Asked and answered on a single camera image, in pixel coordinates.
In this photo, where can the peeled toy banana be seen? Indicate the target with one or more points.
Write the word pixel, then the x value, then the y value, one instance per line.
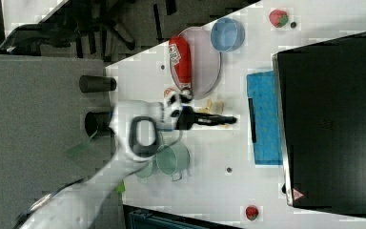
pixel 213 108

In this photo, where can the green spatula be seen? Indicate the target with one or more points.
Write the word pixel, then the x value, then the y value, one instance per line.
pixel 81 147

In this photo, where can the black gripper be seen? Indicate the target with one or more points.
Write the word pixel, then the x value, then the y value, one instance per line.
pixel 188 117

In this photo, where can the black pan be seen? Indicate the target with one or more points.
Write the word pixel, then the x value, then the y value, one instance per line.
pixel 98 124

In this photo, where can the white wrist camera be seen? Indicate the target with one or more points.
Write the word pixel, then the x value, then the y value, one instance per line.
pixel 173 104

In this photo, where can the red strawberry toy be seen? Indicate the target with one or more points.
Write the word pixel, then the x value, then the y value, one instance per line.
pixel 251 212
pixel 278 18

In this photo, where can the red strawberry toy far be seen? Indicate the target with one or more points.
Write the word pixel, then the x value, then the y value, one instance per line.
pixel 278 18

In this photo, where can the green measuring cup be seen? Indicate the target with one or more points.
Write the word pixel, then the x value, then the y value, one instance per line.
pixel 173 160

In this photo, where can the blue bowl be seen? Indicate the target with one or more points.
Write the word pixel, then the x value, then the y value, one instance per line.
pixel 227 35

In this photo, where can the red ketchup bottle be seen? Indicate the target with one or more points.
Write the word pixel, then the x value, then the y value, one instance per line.
pixel 180 58

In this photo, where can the green colander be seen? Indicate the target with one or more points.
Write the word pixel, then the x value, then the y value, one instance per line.
pixel 143 175

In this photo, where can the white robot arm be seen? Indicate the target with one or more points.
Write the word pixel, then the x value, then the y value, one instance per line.
pixel 137 126

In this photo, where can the grey cup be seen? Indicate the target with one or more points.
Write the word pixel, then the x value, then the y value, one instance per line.
pixel 96 84

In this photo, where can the red strawberry toy near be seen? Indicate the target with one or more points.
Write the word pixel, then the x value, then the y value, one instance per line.
pixel 251 212

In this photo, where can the orange slice toy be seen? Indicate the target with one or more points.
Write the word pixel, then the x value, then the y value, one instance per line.
pixel 168 91

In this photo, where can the grey round plate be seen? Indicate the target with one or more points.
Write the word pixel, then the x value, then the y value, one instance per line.
pixel 206 62

